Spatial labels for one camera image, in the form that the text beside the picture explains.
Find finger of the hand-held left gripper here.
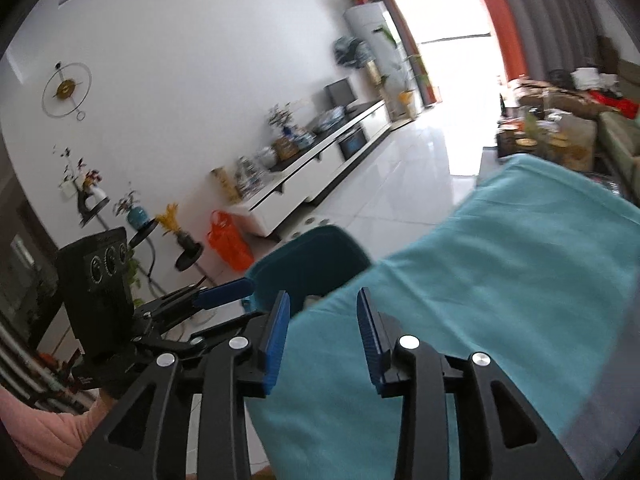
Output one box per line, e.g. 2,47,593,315
131,311,269,358
132,279,254,329

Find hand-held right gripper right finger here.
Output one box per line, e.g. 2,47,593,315
356,287,583,480

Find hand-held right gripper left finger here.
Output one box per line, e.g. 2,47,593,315
62,290,292,480

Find teal trash bin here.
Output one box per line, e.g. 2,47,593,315
244,225,373,313

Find person's left forearm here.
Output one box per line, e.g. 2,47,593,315
0,385,113,476

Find orange plastic bag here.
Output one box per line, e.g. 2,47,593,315
207,210,255,272

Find black tiered plant stand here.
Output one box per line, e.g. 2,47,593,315
77,195,211,286

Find yellow flowers in black vase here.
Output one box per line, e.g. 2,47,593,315
154,203,196,251

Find teal vase with plant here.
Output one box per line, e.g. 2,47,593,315
112,189,150,228

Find dark wooden cabinet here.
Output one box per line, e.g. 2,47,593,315
0,200,81,411

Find white vase with flowers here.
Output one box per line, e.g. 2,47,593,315
52,146,108,206

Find tall yellow box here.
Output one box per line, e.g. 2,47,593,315
210,167,241,205

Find teal tablecloth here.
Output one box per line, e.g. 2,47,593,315
250,154,640,480

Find white TV cabinet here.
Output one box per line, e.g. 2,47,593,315
227,100,393,236

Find ship model in clear case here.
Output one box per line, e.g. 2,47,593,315
235,156,268,196

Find plant in blue white vase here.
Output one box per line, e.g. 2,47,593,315
267,102,296,137

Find clear bag of items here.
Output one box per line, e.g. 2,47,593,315
312,107,346,133

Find black monitor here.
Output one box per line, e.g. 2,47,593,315
324,78,357,111

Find tall leafy potted plant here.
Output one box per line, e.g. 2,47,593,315
377,25,431,118

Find striped curtain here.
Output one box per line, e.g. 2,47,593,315
350,0,441,108

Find cluster of glass jars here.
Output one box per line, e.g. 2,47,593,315
495,110,598,171

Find white standing air conditioner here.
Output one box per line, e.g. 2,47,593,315
344,2,406,121

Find brown sofa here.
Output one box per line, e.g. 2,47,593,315
517,77,601,121

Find green sofa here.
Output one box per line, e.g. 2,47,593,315
597,60,640,196

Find bright balcony window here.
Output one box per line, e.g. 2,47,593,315
380,0,506,111

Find white cloth pile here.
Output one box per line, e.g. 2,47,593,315
570,67,618,93

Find red cloth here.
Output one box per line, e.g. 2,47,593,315
587,89,640,116

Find orange and grey curtain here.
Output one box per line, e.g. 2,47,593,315
465,0,621,86

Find round wall clock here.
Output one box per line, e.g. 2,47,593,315
42,61,92,122

